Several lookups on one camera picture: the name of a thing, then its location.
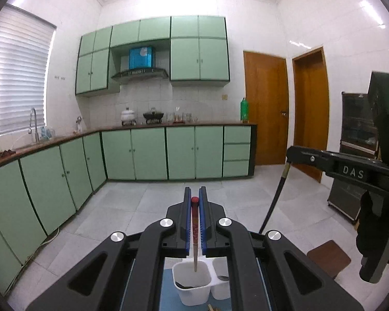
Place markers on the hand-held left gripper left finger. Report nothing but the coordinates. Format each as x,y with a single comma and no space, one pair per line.
185,230

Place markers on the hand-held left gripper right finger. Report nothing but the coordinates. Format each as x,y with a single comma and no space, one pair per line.
203,230

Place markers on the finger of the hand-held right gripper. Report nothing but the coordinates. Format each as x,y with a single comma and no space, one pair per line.
308,158

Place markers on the red patterned chopstick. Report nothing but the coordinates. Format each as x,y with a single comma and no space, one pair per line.
194,220

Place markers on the black chopstick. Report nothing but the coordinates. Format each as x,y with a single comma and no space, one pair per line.
274,201

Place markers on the white two-compartment utensil holder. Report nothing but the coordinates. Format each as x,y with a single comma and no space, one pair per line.
194,294

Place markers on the person's right hand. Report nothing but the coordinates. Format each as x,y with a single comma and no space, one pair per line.
374,226

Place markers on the dark glass-front cabinet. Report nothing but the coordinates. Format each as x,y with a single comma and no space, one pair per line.
355,129

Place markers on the wooden door in recess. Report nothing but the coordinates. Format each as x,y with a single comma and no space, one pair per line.
311,116

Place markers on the closed wooden door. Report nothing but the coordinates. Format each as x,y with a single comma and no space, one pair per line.
265,110

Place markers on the wooden chopstick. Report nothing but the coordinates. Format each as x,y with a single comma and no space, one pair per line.
211,307

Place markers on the green plastic bottle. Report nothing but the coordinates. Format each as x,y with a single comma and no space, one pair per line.
244,110

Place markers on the brown wooden stool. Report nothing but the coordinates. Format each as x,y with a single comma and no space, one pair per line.
329,256

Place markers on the green base cabinets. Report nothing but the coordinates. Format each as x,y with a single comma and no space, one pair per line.
116,154

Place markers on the cluster of glass jars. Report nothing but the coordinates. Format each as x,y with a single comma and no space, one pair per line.
181,118

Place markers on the black wok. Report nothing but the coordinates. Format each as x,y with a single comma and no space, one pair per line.
153,115

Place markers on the white lidded pot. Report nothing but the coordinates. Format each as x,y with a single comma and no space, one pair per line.
128,116

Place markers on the range hood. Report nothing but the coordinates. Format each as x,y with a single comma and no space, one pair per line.
141,68

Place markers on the bottles beside sink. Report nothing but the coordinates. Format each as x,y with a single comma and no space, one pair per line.
48,132

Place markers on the metal sink faucet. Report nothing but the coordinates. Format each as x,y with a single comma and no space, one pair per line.
34,123

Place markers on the white window blind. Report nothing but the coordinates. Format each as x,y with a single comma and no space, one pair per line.
16,77

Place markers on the green wall cabinets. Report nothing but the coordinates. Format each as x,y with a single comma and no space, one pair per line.
197,58

